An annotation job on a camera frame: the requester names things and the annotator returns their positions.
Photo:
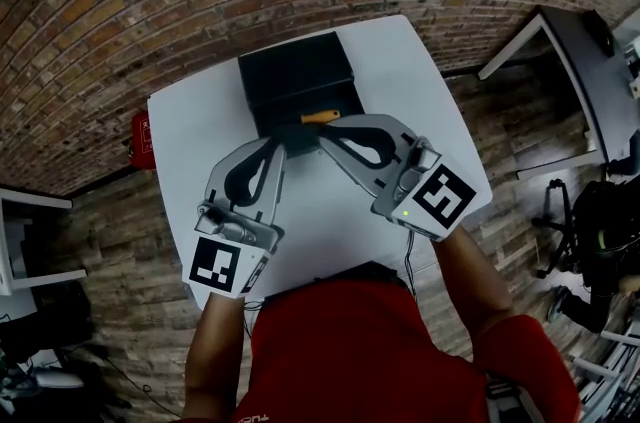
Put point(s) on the person's red shirt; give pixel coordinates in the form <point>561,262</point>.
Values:
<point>360,361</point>

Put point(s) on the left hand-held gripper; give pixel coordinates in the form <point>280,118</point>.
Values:
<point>217,261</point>

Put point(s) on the grey waist pouch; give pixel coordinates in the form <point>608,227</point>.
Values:
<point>505,403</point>

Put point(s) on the black toolbox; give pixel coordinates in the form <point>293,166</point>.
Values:
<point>295,71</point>

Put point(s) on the person's left forearm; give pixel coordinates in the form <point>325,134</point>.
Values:
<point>215,351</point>

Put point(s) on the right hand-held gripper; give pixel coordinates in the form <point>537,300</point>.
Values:
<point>440,201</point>

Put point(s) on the black office chair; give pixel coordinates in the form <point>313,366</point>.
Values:
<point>557,226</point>

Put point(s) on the grey desk with white frame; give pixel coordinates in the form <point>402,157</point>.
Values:
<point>585,81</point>

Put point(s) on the white shelf unit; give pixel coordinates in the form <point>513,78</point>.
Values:
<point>12,241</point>

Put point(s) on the grey oval device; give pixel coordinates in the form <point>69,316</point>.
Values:
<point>57,380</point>

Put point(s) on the white metal rack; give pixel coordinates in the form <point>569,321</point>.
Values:
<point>610,376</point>

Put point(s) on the person's right forearm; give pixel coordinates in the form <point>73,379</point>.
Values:
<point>470,291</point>

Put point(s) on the red fire extinguisher cabinet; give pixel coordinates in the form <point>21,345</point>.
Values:
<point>143,138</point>

